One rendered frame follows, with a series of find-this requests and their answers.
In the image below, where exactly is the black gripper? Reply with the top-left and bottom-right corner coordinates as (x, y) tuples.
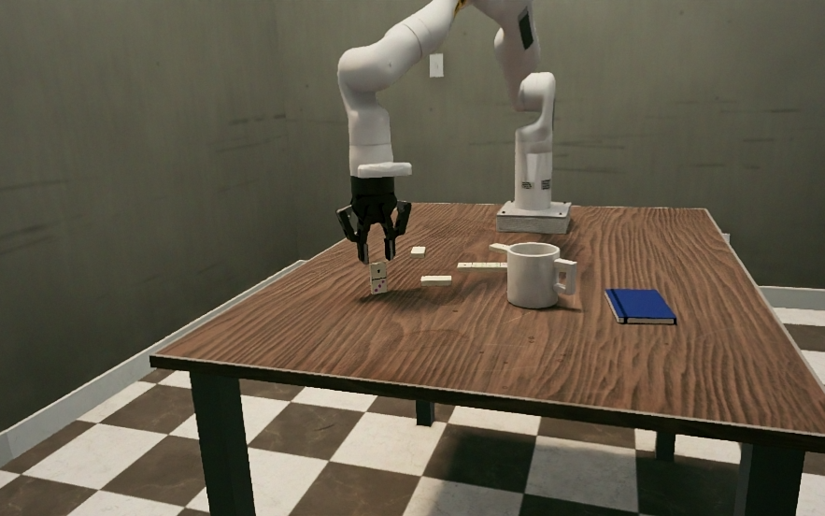
(335, 176), (412, 265)

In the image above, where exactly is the blue notebook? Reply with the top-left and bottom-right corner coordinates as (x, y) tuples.
(605, 289), (676, 325)

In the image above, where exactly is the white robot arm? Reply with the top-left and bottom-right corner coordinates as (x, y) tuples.
(337, 0), (556, 210)

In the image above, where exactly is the white mug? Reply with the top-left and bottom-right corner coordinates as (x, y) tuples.
(507, 242), (576, 308)

